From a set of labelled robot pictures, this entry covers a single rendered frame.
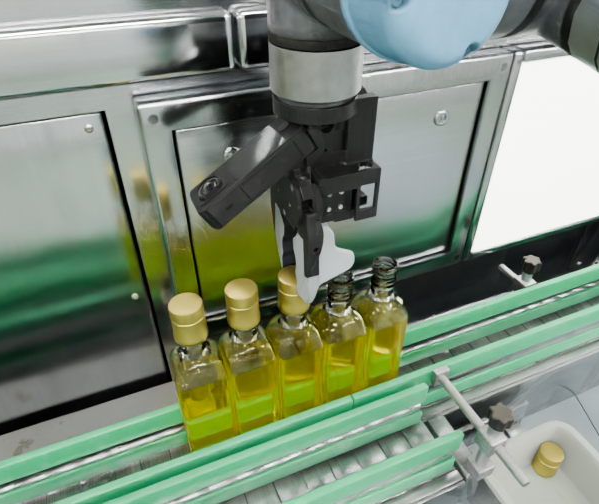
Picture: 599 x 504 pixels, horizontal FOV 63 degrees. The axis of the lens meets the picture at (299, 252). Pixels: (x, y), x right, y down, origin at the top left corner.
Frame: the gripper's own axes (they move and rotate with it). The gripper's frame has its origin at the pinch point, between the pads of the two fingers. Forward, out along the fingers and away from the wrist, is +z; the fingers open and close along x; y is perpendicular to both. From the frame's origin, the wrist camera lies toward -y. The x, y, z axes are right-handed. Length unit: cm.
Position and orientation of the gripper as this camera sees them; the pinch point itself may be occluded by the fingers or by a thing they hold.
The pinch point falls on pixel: (293, 281)
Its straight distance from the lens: 52.4
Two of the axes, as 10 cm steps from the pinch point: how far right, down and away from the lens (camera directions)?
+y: 9.2, -2.4, 3.0
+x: -3.9, -5.6, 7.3
